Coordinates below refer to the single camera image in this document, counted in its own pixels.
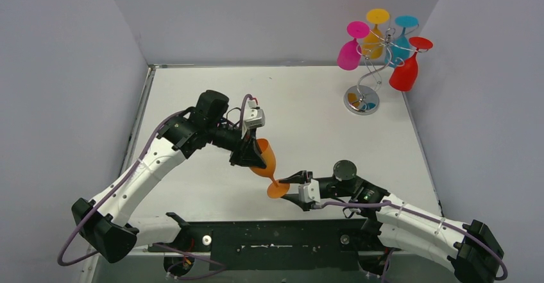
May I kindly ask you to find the silver wire glass rack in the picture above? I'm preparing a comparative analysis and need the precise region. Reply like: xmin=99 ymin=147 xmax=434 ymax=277
xmin=343 ymin=28 xmax=416 ymax=116

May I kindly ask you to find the red wine glass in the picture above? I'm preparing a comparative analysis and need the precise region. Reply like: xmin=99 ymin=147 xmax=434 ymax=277
xmin=389 ymin=37 xmax=434 ymax=92

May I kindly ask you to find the blue wine glass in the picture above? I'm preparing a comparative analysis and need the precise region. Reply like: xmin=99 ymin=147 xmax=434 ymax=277
xmin=384 ymin=15 xmax=419 ymax=67

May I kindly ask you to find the orange wine glass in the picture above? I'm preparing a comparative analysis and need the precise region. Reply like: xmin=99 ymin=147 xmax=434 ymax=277
xmin=250 ymin=139 xmax=290 ymax=199

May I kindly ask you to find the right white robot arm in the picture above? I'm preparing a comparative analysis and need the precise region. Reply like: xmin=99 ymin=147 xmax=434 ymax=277
xmin=279 ymin=160 xmax=508 ymax=282

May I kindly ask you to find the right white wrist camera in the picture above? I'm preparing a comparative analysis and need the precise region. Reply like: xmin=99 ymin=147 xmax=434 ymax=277
xmin=298 ymin=179 xmax=321 ymax=203

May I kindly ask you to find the pink wine glass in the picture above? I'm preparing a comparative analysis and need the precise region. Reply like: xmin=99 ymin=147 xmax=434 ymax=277
xmin=337 ymin=21 xmax=370 ymax=71

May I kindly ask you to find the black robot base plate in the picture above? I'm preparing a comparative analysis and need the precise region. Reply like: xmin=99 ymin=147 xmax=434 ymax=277
xmin=166 ymin=219 xmax=391 ymax=274

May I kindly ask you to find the yellow wine glass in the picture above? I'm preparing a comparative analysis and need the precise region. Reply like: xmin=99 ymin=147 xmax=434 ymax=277
xmin=361 ymin=8 xmax=390 ymax=60

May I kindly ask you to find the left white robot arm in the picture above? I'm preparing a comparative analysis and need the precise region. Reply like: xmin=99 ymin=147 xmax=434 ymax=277
xmin=71 ymin=90 xmax=266 ymax=263

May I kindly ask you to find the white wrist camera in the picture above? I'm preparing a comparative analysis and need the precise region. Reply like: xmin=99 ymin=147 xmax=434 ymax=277
xmin=298 ymin=179 xmax=321 ymax=203
xmin=241 ymin=108 xmax=266 ymax=137

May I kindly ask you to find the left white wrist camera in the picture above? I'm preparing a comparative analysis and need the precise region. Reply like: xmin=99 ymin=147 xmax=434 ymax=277
xmin=241 ymin=108 xmax=266 ymax=137

